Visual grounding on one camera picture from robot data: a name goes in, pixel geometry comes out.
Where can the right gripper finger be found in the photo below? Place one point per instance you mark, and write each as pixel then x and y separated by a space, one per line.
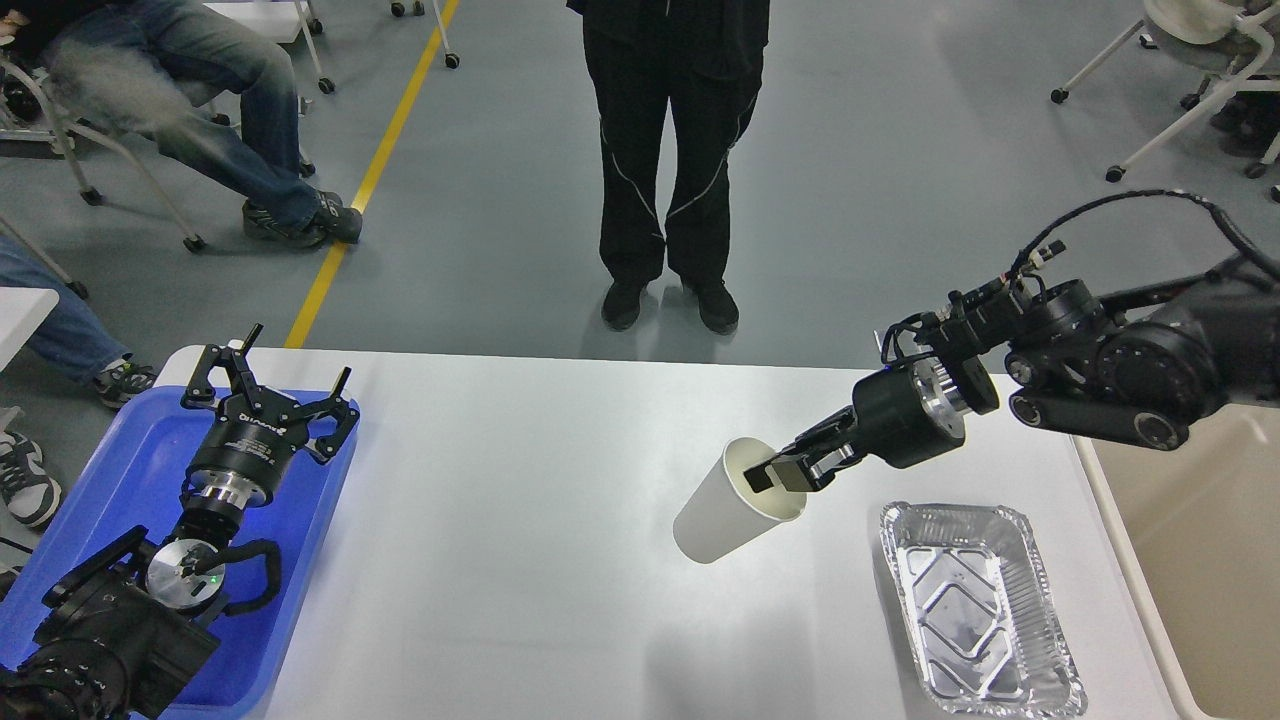
pixel 233 360
pixel 335 406

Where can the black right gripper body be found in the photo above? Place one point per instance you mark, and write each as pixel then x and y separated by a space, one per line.
pixel 243 459

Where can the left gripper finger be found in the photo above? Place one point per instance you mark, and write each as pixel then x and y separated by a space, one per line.
pixel 811 469
pixel 837 429

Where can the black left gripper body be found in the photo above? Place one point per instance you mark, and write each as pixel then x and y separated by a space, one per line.
pixel 909 414

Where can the white paper cup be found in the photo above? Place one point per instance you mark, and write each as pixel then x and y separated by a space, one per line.
pixel 724 512

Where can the blue plastic tray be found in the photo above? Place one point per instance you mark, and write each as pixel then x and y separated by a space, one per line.
pixel 134 479

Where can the person leg blue jeans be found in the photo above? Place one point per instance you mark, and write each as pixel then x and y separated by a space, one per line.
pixel 72 339

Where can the black white sneaker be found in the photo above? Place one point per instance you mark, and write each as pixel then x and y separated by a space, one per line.
pixel 29 493

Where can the white side table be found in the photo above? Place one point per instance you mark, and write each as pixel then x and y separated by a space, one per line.
pixel 22 312

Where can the aluminium foil tray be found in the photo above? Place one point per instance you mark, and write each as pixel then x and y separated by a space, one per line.
pixel 978 611

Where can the seated person in jeans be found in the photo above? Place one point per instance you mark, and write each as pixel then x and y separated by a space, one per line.
pixel 209 92

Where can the beige plastic bin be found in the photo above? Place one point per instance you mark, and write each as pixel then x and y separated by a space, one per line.
pixel 1196 534

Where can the standing person in black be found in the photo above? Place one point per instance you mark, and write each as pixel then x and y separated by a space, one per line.
pixel 676 84

